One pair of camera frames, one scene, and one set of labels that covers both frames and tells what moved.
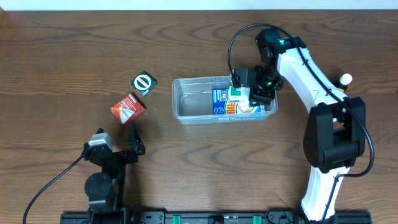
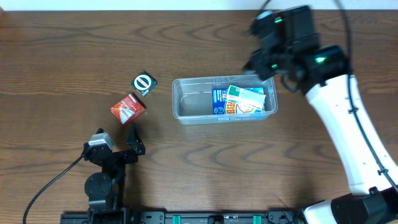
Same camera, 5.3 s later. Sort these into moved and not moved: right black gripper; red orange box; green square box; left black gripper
Moved: right black gripper
Not moved: green square box; left black gripper; red orange box
